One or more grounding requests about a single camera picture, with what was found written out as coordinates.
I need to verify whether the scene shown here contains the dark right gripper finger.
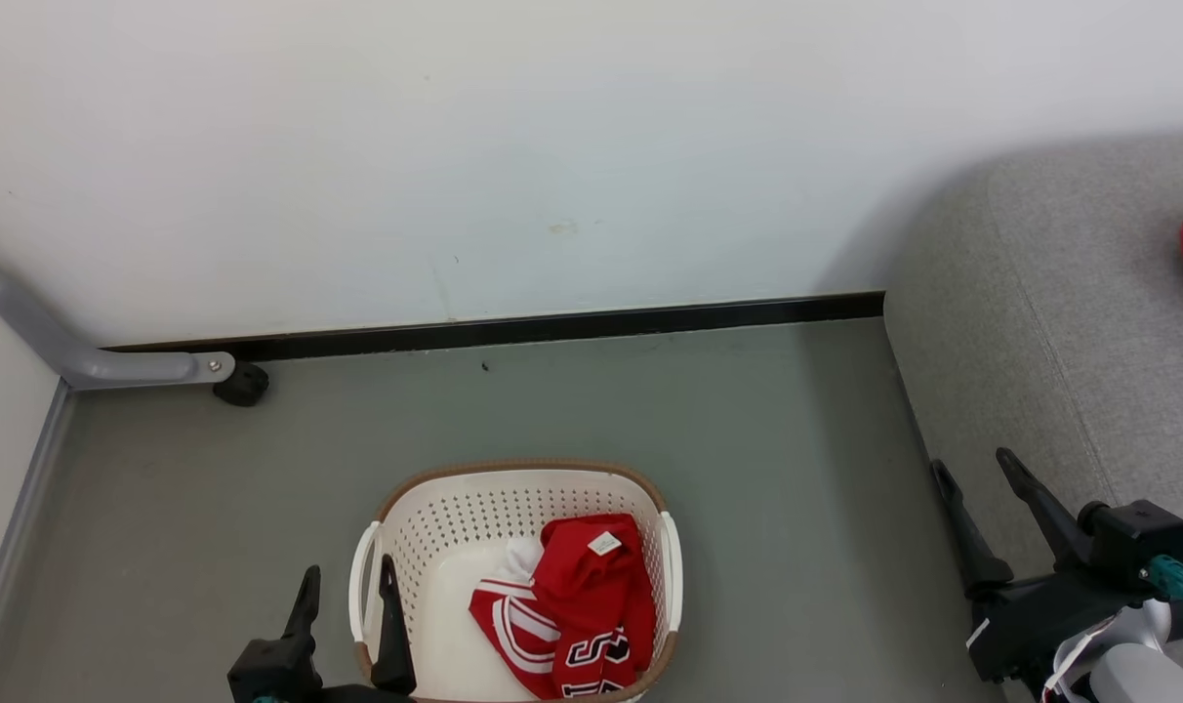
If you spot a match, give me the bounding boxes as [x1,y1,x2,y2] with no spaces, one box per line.
[931,460,1012,592]
[997,447,1090,569]

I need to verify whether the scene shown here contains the black caster wheel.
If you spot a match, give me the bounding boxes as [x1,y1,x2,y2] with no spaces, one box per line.
[213,361,270,407]

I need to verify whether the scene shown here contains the black wall baseboard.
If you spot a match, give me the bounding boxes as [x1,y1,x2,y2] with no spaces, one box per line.
[103,291,886,362]

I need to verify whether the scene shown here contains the grey wall baseboard strip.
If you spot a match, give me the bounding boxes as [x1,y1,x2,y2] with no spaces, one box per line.
[0,381,73,684]

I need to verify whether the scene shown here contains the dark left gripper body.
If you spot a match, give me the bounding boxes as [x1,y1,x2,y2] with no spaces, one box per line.
[227,640,412,703]

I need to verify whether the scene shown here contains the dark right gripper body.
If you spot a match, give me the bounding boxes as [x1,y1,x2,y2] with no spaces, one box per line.
[970,500,1183,682]

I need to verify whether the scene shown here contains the grey fabric sofa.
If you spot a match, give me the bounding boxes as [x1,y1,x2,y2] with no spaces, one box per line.
[884,127,1183,703]

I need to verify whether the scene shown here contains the grey metal frame leg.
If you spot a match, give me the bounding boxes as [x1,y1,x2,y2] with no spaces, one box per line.
[0,239,236,392]

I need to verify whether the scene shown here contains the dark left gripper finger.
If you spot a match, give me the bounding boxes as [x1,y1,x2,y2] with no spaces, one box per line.
[284,564,321,641]
[371,555,417,692]

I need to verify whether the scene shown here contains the cream perforated plastic laundry basket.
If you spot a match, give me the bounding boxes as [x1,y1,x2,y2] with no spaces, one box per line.
[349,459,685,703]

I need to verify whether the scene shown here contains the red jersey with white stripes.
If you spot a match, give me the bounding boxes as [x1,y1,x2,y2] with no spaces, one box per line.
[469,514,657,701]

